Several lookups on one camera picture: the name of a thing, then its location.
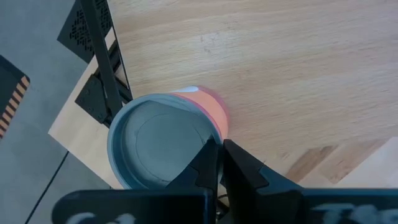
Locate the pink label tin can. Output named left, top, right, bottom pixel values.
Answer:
left=106, top=86, right=231, bottom=190

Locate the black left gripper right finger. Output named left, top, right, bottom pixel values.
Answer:
left=223, top=139, right=303, bottom=224

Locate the black mat hazard stripe edge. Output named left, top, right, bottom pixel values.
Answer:
left=0, top=55, right=31, bottom=139

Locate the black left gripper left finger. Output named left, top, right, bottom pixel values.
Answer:
left=165, top=138, right=223, bottom=192

